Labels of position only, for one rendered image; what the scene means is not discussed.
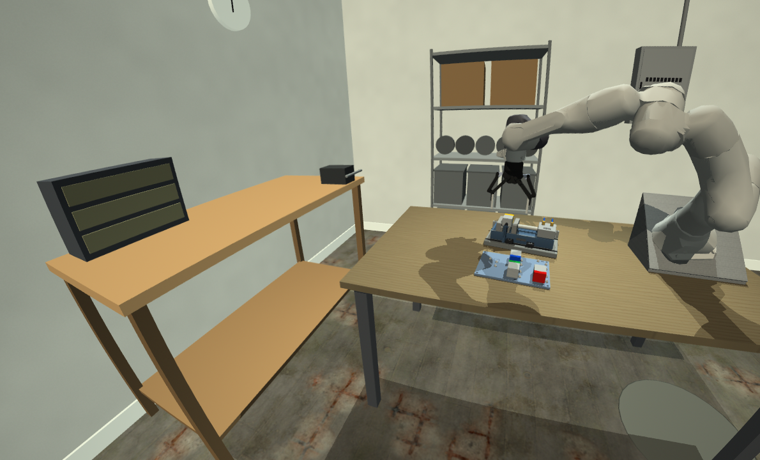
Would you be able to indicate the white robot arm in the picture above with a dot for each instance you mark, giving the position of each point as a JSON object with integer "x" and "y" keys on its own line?
{"x": 729, "y": 177}

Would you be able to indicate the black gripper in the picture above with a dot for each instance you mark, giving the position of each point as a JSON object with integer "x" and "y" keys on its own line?
{"x": 513, "y": 174}

